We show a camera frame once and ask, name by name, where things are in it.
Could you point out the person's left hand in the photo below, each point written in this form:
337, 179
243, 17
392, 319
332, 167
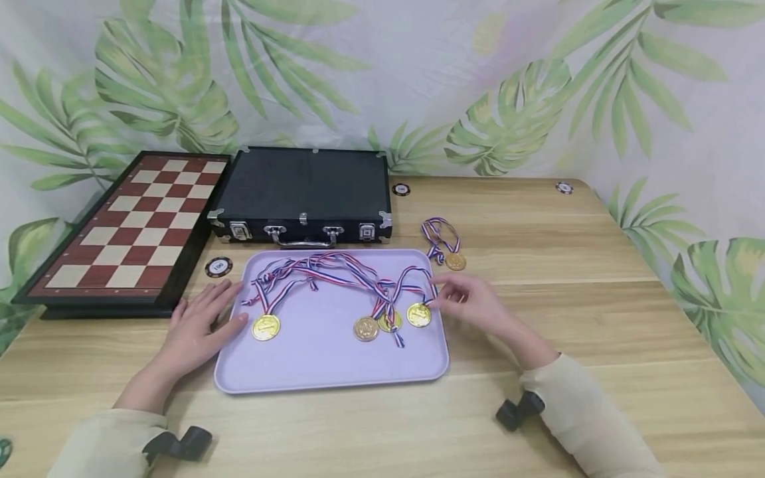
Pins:
194, 335

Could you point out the person's right hand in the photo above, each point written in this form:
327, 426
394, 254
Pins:
484, 312

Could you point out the person's left thumb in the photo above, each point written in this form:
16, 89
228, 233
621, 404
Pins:
234, 324

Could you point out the person's right thumb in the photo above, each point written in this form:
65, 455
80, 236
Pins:
447, 307

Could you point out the person's left fingers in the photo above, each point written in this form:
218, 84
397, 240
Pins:
194, 305

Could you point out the person's left index finger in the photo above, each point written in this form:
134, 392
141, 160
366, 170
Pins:
227, 299

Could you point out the person's right fingers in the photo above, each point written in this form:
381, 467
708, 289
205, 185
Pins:
454, 284

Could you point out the person's left forearm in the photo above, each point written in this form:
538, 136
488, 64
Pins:
116, 431

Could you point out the person's right forearm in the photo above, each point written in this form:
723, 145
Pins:
586, 415

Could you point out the gold medal striped ribbon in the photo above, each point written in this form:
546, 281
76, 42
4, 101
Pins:
391, 323
418, 315
455, 261
266, 328
366, 329

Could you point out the black and white poker chip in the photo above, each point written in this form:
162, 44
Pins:
219, 267
401, 190
563, 188

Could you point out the lavender plastic tray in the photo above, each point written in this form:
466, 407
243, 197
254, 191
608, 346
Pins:
323, 362

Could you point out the red and cream chessboard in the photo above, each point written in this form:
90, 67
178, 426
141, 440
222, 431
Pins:
128, 229

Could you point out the black wrist band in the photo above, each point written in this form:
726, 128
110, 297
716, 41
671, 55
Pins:
182, 445
519, 409

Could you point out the black case with metal clasps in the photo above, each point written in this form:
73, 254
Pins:
302, 182

